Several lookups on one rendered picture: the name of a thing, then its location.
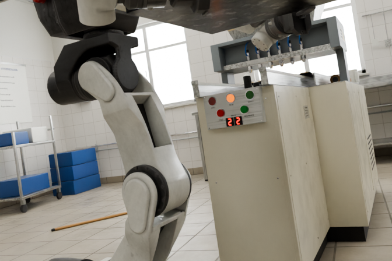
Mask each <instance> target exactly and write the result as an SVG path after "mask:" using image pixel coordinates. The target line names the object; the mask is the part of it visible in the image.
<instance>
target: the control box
mask: <svg viewBox="0 0 392 261"><path fill-rule="evenodd" d="M248 91H252V92H253V93H254V96H253V98H252V99H248V98H247V97H246V93H247V92H248ZM229 94H232V95H233V96H234V101H233V102H231V103H230V102H228V101H227V96H228V95H229ZM211 97H213V98H214V99H215V100H216V103H215V104H214V105H210V104H209V102H208V100H209V99H210V98H211ZM203 100H204V108H205V115H206V122H207V127H208V130H212V129H220V128H228V127H233V126H241V125H249V124H257V123H262V122H266V121H267V120H266V116H265V108H264V101H263V93H262V88H261V86H257V87H251V88H247V89H241V90H235V91H229V92H225V93H219V94H213V95H208V96H203ZM244 105H245V106H247V107H248V111H247V113H242V112H241V111H240V108H241V107H242V106H244ZM218 110H223V111H224V116H222V117H219V116H217V111H218ZM237 117H239V118H240V120H239V121H240V124H237V123H239V121H238V122H237V123H236V118H237ZM229 118H230V119H231V120H232V121H231V123H232V125H230V126H229V125H228V119H229ZM229 121H230V120H229ZM231 123H229V124H231Z"/></svg>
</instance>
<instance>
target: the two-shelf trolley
mask: <svg viewBox="0 0 392 261"><path fill-rule="evenodd" d="M49 122H50V129H47V130H48V131H50V130H51V137H52V140H51V141H46V142H37V143H28V144H19V145H16V140H15V133H14V132H11V135H12V143H13V146H7V147H0V150H7V149H13V152H14V156H15V164H16V173H17V181H18V186H19V194H20V196H16V197H6V198H1V199H0V202H10V201H16V200H20V204H21V207H20V211H21V212H22V213H25V212H27V205H26V203H29V202H30V197H32V196H36V195H39V194H42V193H45V192H48V191H51V190H54V189H56V190H57V199H61V198H62V193H61V180H60V172H59V168H58V160H57V151H56V146H55V139H54V131H53V130H54V129H55V128H53V123H52V117H51V116H49ZM16 126H17V130H18V129H20V128H19V121H16ZM47 143H52V145H53V151H54V158H55V166H56V171H57V180H58V185H56V186H50V187H49V188H45V189H42V190H40V191H37V192H33V193H30V194H27V195H24V196H23V191H22V183H21V178H20V170H19V162H18V153H17V148H20V156H21V161H22V169H23V175H26V170H25V161H24V157H23V149H22V147H27V146H35V145H40V144H47Z"/></svg>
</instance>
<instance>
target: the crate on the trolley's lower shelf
mask: <svg viewBox="0 0 392 261"><path fill-rule="evenodd" d="M20 178H21V183H22V191H23V196H24V195H27V194H30V193H33V192H37V191H40V190H42V189H45V188H49V187H50V183H49V178H48V173H47V172H45V173H40V174H31V175H24V176H20ZM16 196H20V194H19V186H18V178H17V177H16V178H11V179H7V180H4V181H0V199H1V198H6V197H16Z"/></svg>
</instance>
